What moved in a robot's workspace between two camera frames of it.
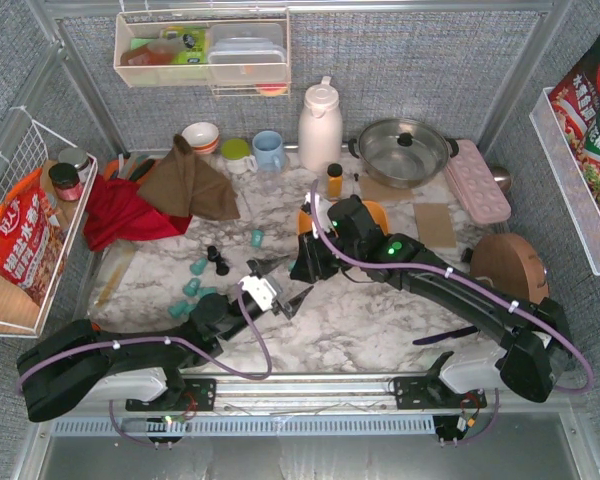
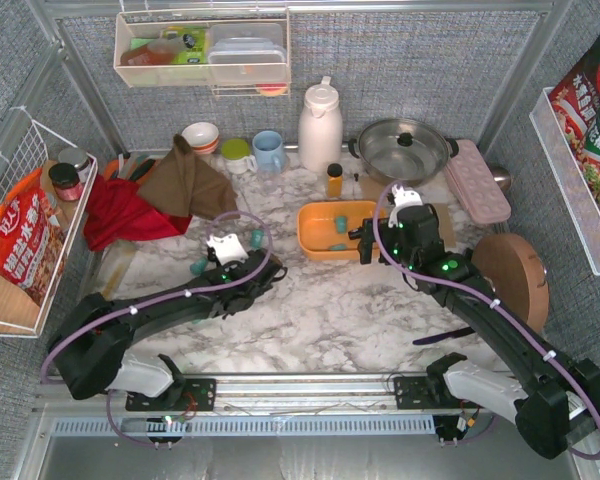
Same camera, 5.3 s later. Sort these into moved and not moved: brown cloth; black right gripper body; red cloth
Moved: black right gripper body
Not moved: brown cloth; red cloth
